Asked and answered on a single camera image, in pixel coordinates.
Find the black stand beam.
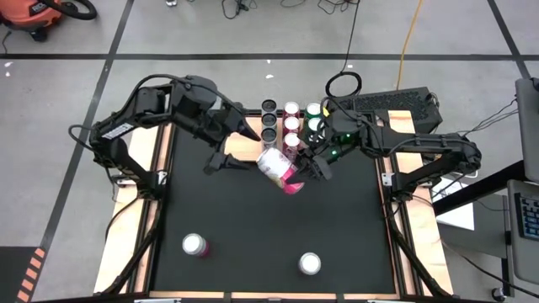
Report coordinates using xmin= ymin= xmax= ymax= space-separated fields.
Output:
xmin=431 ymin=159 xmax=527 ymax=216

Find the white paper sheet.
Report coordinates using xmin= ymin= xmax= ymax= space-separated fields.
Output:
xmin=433 ymin=178 xmax=476 ymax=231

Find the black table mat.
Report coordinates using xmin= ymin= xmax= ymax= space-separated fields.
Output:
xmin=150 ymin=114 xmax=399 ymax=295

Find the black mat with orange stripes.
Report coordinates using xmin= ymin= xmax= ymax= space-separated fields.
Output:
xmin=0 ymin=246 xmax=47 ymax=303

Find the thin black floor cable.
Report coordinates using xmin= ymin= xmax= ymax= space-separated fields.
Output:
xmin=218 ymin=0 xmax=253 ymax=21

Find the grey keyboard console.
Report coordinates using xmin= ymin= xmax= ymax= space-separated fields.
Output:
xmin=506 ymin=178 xmax=539 ymax=285

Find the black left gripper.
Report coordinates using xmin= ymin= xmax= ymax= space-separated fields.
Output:
xmin=190 ymin=99 xmax=263 ymax=175

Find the yellow extension cable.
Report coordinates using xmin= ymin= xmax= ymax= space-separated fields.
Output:
xmin=395 ymin=0 xmax=424 ymax=92

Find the orange shop vacuum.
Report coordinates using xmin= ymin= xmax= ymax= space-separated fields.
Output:
xmin=0 ymin=0 xmax=64 ymax=43

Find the black hanging cable with coil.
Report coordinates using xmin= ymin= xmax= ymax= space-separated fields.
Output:
xmin=323 ymin=0 xmax=364 ymax=100

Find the flat computer monitor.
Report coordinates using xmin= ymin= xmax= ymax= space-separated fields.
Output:
xmin=514 ymin=77 xmax=539 ymax=184

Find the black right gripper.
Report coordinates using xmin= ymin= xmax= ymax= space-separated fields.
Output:
xmin=286 ymin=109 xmax=372 ymax=185

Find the red Coca-Cola Star Wars can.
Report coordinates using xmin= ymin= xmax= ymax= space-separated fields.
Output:
xmin=282 ymin=101 xmax=301 ymax=120

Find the black vacuum hose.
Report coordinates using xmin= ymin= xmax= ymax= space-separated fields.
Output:
xmin=40 ymin=0 xmax=99 ymax=21

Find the dark red soda can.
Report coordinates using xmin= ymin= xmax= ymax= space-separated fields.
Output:
xmin=283 ymin=116 xmax=301 ymax=136

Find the pink and silver Spindrift can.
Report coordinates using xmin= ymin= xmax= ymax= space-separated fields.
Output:
xmin=297 ymin=252 xmax=323 ymax=277
xmin=181 ymin=232 xmax=211 ymax=258
xmin=255 ymin=146 xmax=305 ymax=195

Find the wooden tray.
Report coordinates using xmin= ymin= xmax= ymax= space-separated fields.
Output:
xmin=214 ymin=115 xmax=336 ymax=168

